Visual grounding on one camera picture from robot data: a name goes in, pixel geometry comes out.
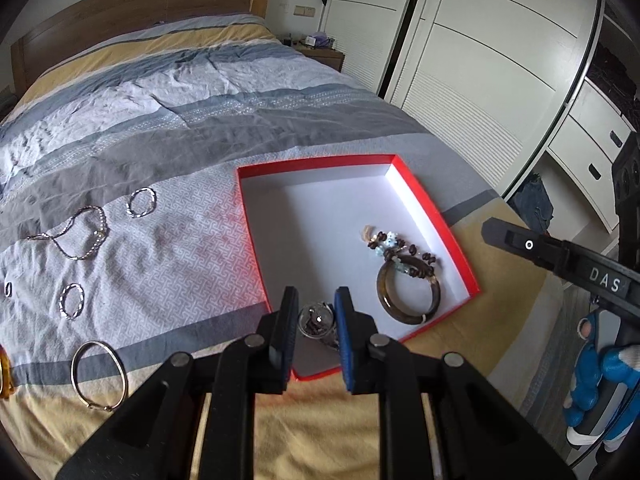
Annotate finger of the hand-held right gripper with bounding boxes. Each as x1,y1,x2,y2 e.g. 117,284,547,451
481,216,566,281

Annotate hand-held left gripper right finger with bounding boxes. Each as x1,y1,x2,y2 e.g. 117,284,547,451
334,286,576,480

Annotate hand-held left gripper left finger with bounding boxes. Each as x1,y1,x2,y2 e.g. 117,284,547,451
55,286,300,480

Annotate dark brown bangle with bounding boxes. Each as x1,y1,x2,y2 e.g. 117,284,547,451
376,255,442,325

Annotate brown beaded bracelet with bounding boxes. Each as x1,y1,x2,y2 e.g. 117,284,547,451
360,226,438,278

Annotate red jewelry box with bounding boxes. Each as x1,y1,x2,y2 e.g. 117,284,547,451
236,154,482,383

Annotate large thin silver bangle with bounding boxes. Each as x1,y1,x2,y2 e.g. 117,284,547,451
71,341,129,412

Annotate amber bangle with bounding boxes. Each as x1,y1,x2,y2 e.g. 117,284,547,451
0,347,16,401

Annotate person's right hand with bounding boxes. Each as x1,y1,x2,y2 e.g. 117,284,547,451
562,310,640,453

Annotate blue jeans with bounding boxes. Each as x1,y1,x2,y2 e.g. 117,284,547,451
510,172,555,233

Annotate white drawer unit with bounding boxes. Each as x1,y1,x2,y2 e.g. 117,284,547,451
547,80,636,231

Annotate white sliding wardrobe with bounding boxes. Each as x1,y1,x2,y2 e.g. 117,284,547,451
320,0,606,201

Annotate striped bed blanket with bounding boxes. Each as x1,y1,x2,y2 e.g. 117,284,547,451
0,12,566,480

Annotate wooden nightstand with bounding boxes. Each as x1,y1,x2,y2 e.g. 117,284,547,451
295,42,346,72

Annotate wooden headboard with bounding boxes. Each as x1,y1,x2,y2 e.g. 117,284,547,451
10,0,275,93

